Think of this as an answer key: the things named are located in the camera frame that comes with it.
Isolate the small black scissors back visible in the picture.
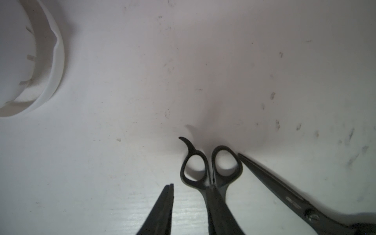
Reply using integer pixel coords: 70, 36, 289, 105
178, 136, 244, 206

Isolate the white utensil holder cup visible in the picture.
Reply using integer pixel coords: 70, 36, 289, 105
1, 1, 65, 119

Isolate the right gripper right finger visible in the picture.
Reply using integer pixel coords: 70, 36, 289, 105
206, 186, 244, 235

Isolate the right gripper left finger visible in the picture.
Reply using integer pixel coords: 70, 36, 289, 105
137, 184, 174, 235

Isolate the long black scissors back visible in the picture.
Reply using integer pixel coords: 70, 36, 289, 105
238, 153, 376, 235

